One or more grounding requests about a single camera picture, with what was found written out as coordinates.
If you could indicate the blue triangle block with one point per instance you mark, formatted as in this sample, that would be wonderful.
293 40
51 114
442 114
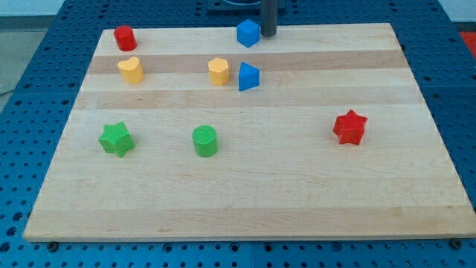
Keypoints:
249 76

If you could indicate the light wooden board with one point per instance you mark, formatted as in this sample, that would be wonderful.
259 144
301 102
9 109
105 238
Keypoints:
279 172

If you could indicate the green cylinder block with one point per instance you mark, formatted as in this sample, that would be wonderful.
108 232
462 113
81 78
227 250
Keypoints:
205 140

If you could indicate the yellow hexagon block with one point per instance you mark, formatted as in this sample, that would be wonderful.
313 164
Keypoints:
219 71

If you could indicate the blue cube block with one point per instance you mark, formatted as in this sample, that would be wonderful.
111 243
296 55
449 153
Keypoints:
248 33

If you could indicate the red star block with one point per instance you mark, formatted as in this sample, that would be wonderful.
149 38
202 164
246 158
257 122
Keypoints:
350 128

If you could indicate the yellow heart block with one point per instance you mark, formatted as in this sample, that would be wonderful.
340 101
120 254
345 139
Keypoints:
131 70

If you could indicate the green star block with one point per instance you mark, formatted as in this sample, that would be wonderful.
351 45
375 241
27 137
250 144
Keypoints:
116 139

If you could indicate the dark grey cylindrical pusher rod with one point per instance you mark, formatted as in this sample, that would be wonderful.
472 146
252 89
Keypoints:
268 14

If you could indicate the red cylinder block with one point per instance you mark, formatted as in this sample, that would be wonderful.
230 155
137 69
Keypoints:
125 38

